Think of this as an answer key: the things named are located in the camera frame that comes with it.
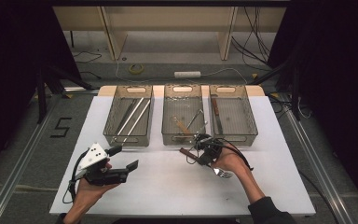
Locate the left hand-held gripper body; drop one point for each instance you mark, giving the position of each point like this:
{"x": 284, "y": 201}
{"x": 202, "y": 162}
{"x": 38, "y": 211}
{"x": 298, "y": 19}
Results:
{"x": 99, "y": 174}

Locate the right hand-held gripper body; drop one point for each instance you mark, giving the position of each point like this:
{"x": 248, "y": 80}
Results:
{"x": 211, "y": 146}

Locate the smoky transparent plastic bin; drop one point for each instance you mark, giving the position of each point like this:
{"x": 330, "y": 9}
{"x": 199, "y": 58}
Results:
{"x": 180, "y": 105}
{"x": 112, "y": 130}
{"x": 239, "y": 124}

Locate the metal tongs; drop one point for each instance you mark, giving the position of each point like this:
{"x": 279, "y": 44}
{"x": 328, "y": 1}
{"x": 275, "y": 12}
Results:
{"x": 195, "y": 117}

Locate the metal straw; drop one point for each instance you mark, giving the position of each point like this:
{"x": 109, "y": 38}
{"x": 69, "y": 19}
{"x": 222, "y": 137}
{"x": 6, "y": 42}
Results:
{"x": 125, "y": 117}
{"x": 130, "y": 109}

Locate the white straw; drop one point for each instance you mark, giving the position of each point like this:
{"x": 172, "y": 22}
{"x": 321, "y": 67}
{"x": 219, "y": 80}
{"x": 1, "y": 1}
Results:
{"x": 130, "y": 115}
{"x": 139, "y": 116}

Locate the person's left hand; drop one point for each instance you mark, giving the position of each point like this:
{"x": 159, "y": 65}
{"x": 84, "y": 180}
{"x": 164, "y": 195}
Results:
{"x": 90, "y": 193}

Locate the person's right hand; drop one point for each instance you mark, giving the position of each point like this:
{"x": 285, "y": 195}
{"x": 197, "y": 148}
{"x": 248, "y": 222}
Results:
{"x": 233, "y": 161}

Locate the white power strip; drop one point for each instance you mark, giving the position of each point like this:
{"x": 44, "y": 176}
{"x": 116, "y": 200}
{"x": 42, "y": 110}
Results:
{"x": 186, "y": 74}

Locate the yellow tape roll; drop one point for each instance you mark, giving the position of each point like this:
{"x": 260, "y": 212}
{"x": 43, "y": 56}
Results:
{"x": 130, "y": 68}

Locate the black metal stand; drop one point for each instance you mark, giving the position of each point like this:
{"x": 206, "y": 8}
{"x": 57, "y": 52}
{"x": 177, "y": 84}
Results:
{"x": 296, "y": 99}
{"x": 41, "y": 93}

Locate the beige wooden shelf unit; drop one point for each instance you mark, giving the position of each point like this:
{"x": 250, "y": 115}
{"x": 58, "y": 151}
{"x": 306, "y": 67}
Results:
{"x": 115, "y": 40}

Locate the dark curtain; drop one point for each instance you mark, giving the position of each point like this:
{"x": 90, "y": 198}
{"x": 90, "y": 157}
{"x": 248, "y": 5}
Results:
{"x": 338, "y": 77}
{"x": 12, "y": 62}

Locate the grey metal floor rail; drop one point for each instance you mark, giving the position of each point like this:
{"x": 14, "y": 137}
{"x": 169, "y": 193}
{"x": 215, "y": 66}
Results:
{"x": 320, "y": 174}
{"x": 15, "y": 174}

